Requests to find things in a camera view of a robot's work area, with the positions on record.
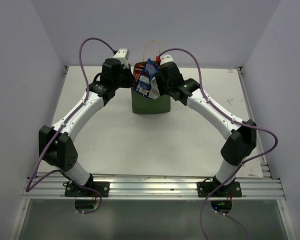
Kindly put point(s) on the blue snack bag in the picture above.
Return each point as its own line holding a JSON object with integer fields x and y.
{"x": 147, "y": 77}

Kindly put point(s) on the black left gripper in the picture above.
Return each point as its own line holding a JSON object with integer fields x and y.
{"x": 127, "y": 77}

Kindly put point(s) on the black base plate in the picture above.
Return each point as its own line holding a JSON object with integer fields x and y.
{"x": 207, "y": 188}
{"x": 95, "y": 189}

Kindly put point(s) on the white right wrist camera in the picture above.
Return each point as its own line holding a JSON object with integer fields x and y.
{"x": 163, "y": 59}

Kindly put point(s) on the green brown paper bag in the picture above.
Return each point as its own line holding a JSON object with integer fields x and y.
{"x": 145, "y": 96}

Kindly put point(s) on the orange red Doritos bag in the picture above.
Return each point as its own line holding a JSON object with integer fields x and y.
{"x": 137, "y": 71}

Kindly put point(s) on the aluminium rail frame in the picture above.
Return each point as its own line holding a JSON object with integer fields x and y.
{"x": 152, "y": 164}

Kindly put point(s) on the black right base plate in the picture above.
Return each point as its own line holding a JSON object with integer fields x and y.
{"x": 207, "y": 188}

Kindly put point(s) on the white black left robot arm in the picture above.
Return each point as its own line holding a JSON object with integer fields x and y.
{"x": 56, "y": 143}

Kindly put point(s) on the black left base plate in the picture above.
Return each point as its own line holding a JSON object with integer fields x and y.
{"x": 95, "y": 189}

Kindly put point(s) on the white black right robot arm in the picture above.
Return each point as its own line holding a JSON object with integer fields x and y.
{"x": 240, "y": 136}

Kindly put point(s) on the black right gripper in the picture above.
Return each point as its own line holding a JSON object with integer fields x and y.
{"x": 162, "y": 81}

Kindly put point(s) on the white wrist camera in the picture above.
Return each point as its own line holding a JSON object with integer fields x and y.
{"x": 123, "y": 56}
{"x": 163, "y": 59}

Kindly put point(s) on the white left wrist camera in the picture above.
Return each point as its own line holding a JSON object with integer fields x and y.
{"x": 123, "y": 56}

